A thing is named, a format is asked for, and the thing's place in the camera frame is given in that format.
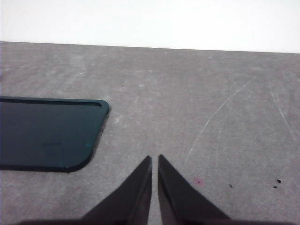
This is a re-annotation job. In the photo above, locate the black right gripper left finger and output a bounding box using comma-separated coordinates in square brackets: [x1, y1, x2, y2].
[14, 155, 152, 225]

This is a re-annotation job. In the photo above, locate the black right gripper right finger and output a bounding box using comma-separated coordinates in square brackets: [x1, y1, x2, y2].
[157, 154, 300, 225]

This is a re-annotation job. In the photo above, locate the dark green rectangular tray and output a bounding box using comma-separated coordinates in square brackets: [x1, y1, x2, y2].
[0, 96, 110, 173]

